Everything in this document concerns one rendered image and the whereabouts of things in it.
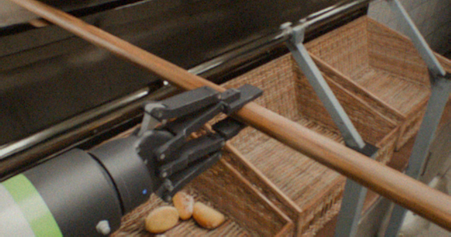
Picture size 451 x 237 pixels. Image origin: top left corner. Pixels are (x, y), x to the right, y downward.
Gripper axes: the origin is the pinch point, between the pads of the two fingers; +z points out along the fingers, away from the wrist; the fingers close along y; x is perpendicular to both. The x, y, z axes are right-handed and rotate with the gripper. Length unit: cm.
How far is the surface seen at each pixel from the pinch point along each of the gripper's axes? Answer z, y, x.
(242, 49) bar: 19.3, 2.4, -16.6
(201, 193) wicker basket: 25, 59, -37
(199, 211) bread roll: 17, 55, -30
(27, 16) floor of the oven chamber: -3, 2, -62
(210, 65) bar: 10.5, 2.7, -16.4
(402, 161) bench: 87, 61, 0
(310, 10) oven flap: 99, 21, -52
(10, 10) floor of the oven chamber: -4, 2, -69
